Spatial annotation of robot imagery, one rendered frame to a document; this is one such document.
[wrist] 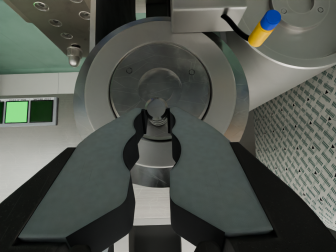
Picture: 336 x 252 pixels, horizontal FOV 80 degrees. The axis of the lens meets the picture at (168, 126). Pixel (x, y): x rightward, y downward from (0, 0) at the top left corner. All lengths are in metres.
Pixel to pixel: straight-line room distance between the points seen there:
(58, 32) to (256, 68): 0.43
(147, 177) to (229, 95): 0.09
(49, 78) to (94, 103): 3.34
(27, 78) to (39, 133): 3.10
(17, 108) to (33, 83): 2.98
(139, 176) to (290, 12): 0.18
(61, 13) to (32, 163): 0.34
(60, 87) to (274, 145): 3.18
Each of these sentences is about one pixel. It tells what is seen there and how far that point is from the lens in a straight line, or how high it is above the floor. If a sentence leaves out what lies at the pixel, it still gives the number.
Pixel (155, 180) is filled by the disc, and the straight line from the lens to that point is 0.17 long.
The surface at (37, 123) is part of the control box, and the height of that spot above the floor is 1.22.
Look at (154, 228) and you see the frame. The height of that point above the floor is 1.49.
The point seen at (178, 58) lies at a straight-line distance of 0.16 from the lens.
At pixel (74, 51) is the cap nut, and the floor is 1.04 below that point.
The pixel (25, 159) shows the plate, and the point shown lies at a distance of 0.59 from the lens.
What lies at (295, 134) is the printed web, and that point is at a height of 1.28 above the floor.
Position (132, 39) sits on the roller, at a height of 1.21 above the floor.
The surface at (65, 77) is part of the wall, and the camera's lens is 3.39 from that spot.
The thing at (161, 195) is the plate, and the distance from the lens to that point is 0.49.
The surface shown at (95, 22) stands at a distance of 0.22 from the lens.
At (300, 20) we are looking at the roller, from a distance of 0.22.
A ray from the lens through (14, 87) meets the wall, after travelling 3.73.
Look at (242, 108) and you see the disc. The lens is 0.18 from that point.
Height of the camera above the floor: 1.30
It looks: 8 degrees down
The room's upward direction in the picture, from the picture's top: 178 degrees clockwise
